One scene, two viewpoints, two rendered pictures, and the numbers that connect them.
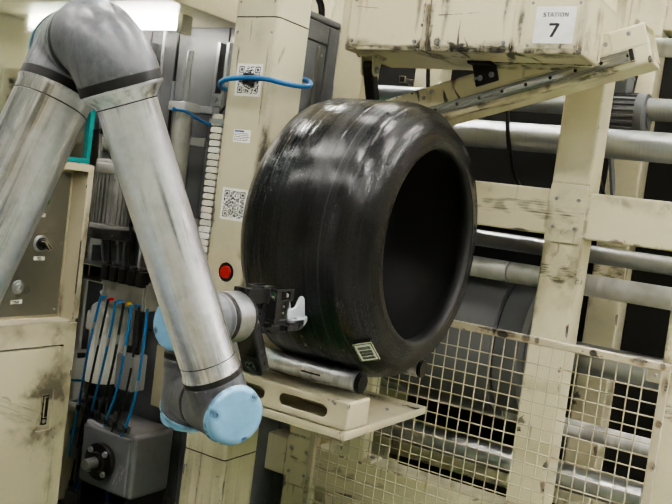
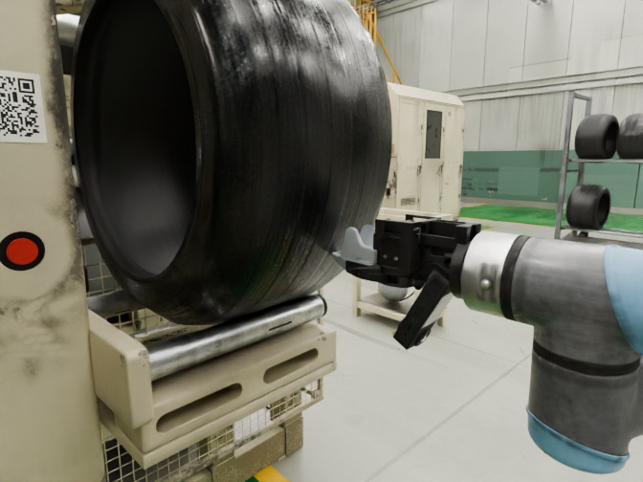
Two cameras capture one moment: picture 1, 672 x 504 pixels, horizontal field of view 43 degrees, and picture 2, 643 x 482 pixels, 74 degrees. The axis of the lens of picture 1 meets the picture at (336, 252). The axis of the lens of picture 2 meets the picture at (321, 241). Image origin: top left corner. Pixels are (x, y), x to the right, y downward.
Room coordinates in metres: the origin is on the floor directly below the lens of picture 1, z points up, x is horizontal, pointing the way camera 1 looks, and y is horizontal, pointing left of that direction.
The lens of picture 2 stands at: (1.56, 0.65, 1.16)
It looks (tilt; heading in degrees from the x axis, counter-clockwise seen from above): 11 degrees down; 282
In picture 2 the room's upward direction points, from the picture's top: straight up
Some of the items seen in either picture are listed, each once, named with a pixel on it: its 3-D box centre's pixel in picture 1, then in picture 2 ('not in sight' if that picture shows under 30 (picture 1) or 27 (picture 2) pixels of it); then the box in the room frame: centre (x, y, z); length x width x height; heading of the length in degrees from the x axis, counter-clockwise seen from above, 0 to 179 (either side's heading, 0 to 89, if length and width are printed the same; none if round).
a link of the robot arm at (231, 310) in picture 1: (196, 321); (583, 293); (1.39, 0.21, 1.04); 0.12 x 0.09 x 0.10; 148
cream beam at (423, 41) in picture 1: (477, 32); not in sight; (2.12, -0.27, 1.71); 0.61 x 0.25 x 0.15; 58
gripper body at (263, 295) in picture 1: (259, 310); (427, 254); (1.54, 0.12, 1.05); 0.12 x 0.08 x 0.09; 148
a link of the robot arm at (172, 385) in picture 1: (191, 390); (586, 395); (1.38, 0.20, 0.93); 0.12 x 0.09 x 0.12; 32
